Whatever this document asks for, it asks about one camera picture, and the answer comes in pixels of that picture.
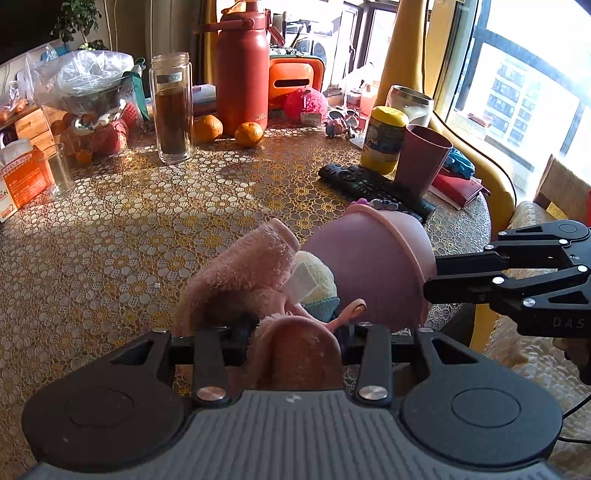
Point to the orange white carton box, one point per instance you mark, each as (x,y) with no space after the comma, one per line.
(21,180)

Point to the pink fluffy ball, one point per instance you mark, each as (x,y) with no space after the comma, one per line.
(305,104)

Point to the yellow lid jar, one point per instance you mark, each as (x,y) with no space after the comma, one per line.
(383,138)

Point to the yellow curtain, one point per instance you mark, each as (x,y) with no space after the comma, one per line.
(406,46)

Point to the glass bottle with tea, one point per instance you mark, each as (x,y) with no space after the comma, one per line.
(173,115)

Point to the blue cloth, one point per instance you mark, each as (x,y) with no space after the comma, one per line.
(459,164)

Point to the pink plush toy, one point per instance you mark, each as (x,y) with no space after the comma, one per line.
(240,277)

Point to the wooden box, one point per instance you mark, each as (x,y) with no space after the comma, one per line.
(34,127)

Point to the orange tissue box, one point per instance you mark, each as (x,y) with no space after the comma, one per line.
(295,76)

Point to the gold floral tablecloth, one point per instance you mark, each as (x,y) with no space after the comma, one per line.
(138,230)

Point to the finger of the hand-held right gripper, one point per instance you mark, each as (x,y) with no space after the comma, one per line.
(521,251)
(461,290)

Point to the purple hair clip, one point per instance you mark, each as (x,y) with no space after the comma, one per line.
(374,203)

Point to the teal paper bag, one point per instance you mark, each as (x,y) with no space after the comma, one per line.
(138,92)

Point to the maroon plastic cup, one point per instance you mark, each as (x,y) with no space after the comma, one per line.
(421,159)

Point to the pink plastic bowl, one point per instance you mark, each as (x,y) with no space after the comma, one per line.
(378,258)

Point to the wooden chair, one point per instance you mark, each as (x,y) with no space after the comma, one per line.
(561,184)

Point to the small toy figures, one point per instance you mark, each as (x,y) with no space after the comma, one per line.
(341,123)

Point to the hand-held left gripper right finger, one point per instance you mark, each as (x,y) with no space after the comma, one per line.
(374,360)

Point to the clear plastic bag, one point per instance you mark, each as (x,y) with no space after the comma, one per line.
(78,76)

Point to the clear drinking glass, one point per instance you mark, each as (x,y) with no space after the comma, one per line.
(57,170)

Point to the steel tumbler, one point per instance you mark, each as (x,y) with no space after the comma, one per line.
(411,104)

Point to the green potted plant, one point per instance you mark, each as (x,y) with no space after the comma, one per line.
(76,21)

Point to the tangerine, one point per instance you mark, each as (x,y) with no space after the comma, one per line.
(249,134)
(207,128)

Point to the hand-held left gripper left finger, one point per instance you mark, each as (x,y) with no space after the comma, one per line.
(210,364)

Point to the black remote control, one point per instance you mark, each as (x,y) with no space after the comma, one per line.
(341,175)
(397,194)

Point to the cream teal plush ball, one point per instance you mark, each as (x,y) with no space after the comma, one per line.
(321,277)

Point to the large red water bottle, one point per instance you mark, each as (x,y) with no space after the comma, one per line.
(242,74)

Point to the red notebook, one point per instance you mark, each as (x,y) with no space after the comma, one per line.
(459,189)

